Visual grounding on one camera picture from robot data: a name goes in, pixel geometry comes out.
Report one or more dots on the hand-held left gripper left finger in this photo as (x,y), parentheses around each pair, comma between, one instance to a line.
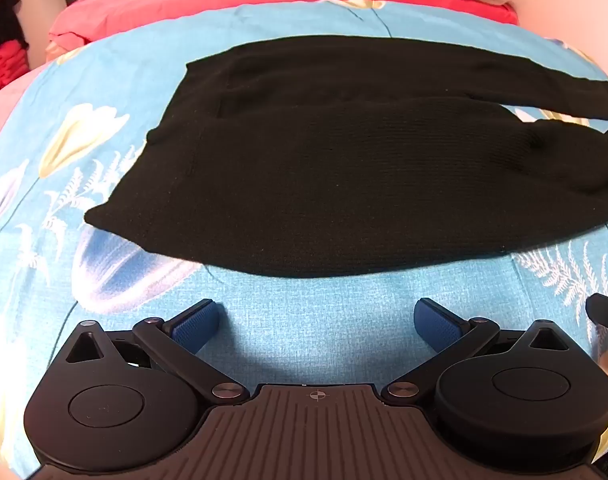
(196,325)

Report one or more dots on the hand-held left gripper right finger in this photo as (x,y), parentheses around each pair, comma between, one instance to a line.
(436,325)

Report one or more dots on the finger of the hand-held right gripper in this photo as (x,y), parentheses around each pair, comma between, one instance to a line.
(603,310)

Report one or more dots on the black pants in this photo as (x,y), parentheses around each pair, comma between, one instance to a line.
(334,170)

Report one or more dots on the blue floral bedsheet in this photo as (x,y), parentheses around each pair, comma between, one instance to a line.
(294,320)

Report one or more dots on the pink sheet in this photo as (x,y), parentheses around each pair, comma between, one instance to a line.
(1,115)

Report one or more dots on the stack of red clothes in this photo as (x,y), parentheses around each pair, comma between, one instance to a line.
(1,67)

